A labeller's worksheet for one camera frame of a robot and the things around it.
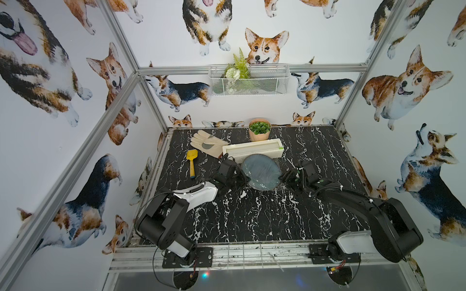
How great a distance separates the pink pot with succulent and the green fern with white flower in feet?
0.84

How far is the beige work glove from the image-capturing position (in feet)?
3.66

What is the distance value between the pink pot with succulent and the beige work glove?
179 mm

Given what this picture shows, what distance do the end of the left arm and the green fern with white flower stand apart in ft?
1.19
